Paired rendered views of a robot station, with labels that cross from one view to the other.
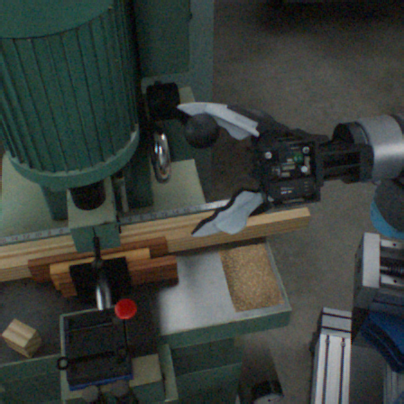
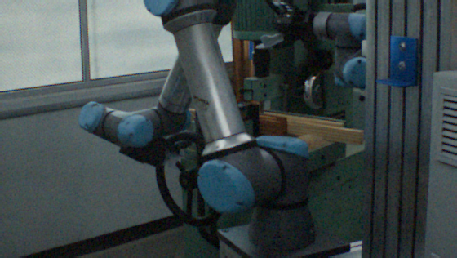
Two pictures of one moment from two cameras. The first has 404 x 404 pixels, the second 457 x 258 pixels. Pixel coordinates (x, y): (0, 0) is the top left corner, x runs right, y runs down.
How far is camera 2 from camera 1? 1.74 m
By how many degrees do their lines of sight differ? 60
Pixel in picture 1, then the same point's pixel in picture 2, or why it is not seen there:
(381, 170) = (317, 24)
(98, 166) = (252, 32)
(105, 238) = (255, 91)
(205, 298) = not seen: hidden behind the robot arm
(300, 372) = not seen: outside the picture
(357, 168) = (305, 19)
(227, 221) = (267, 42)
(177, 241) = (292, 124)
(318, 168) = (291, 14)
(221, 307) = not seen: hidden behind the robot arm
